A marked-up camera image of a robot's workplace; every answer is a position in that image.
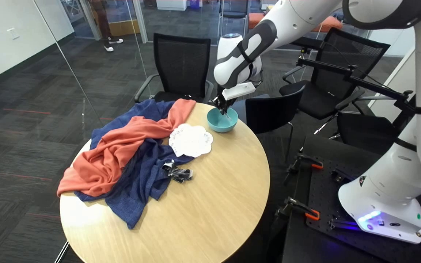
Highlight blue bowl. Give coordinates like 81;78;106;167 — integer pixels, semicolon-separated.
206;107;239;133

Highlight dark blue chair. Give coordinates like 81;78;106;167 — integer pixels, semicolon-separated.
245;84;306;165

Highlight white paper doily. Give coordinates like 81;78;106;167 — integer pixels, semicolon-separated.
168;123;214;159

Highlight black mesh office chair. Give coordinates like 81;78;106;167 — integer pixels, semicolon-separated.
134;33;215;105
279;27;391;121

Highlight crumpled black silver wrapper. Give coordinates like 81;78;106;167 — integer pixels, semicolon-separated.
162;159;194;183

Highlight black and orange clamp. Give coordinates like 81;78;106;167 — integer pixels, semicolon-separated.
287;147;324;175
275;197;321;222

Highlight orange cloth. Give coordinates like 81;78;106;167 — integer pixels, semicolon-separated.
57;98;197;198

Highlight white cabinet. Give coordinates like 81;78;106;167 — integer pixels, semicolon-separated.
155;0;188;11

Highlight dark blue cloth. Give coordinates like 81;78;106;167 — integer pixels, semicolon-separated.
74;99;196;230

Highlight orange sofa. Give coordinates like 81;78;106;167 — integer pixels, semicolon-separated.
247;12;344;34

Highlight person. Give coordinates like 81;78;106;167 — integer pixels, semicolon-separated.
88;0;124;53

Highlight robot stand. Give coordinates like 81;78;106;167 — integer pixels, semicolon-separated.
281;134;421;263

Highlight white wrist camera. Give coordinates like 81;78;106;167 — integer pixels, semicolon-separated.
222;82;256;101

